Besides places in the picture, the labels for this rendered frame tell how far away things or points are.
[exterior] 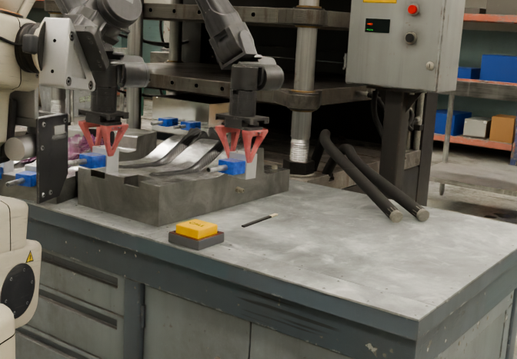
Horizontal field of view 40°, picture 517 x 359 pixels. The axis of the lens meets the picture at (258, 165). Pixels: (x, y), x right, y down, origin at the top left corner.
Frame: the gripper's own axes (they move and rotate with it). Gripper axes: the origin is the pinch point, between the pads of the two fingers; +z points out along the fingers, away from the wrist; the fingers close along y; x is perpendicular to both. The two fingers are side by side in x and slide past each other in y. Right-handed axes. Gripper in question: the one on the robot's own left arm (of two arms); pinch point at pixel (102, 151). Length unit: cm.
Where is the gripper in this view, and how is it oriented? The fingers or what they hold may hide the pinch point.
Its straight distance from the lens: 164.1
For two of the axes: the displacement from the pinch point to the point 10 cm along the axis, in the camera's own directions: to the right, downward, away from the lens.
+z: -0.6, 9.8, 1.9
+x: -5.9, 1.2, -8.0
